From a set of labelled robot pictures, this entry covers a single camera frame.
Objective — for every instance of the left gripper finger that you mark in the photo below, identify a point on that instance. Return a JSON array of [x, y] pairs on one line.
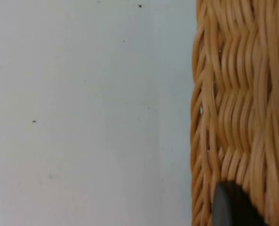
[[233, 207]]

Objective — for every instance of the pale wicker basket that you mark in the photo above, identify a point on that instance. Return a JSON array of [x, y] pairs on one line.
[[242, 94]]

